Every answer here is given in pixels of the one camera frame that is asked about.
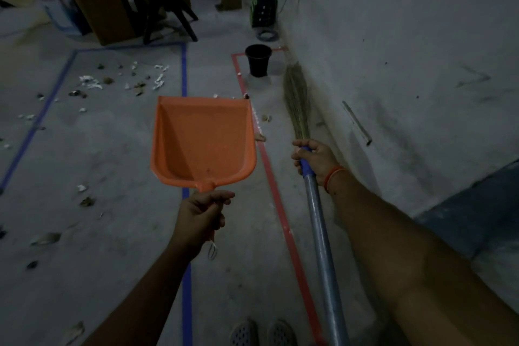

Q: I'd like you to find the pile of paper scraps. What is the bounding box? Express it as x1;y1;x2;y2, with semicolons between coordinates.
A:
0;59;272;342

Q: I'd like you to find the person's right hand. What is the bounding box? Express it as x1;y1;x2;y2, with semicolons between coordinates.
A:
291;138;342;189

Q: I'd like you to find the orange plastic dustpan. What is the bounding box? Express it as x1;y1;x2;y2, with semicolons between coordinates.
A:
150;95;258;261

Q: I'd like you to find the tall brown cardboard box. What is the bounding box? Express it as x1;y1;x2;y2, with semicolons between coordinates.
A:
64;0;138;47

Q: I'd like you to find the grey cable coil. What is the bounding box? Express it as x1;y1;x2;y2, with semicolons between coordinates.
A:
255;28;281;43

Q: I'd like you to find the person's left forearm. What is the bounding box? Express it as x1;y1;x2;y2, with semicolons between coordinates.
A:
81;244;203;346

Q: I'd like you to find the orange wrist band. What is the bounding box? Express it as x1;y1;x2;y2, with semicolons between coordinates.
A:
323;165;350;196

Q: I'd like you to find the person's left hand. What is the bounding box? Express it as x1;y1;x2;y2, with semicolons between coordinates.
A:
170;189;236;263

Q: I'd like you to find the short metal bar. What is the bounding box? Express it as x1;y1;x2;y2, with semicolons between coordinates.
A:
342;100;373;147

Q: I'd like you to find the grass broom with metal handle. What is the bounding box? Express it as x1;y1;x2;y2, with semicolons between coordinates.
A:
282;61;351;346

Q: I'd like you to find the black bucket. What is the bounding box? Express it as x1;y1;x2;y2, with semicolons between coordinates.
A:
244;44;273;78

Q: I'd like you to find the green and black crate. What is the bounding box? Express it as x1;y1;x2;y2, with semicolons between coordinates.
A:
249;0;280;29

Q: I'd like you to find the person's right forearm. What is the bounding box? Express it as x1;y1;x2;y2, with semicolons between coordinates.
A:
330;171;519;346

